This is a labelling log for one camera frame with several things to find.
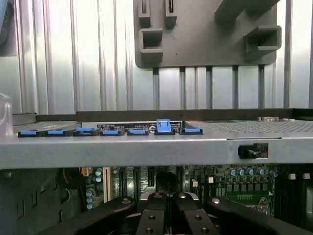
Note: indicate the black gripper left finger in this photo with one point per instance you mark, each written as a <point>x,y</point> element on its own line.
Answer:
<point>151,215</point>

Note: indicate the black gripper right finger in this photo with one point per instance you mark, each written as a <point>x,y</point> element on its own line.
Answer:
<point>193,218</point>

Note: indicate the green motherboard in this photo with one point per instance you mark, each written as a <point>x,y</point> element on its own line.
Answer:
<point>239,195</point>

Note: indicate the white expansion slot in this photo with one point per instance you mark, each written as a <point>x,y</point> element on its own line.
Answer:
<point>106,183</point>

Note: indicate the open black PC case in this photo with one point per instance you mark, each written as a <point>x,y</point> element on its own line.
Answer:
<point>146,151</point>

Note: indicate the blue card retention clip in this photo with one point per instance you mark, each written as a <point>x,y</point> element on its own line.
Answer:
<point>85,131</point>
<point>55,132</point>
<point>163,126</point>
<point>111,132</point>
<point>137,132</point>
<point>28,133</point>
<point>192,131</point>

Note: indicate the grey parts rack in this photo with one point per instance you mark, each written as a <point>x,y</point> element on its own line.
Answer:
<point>195,36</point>

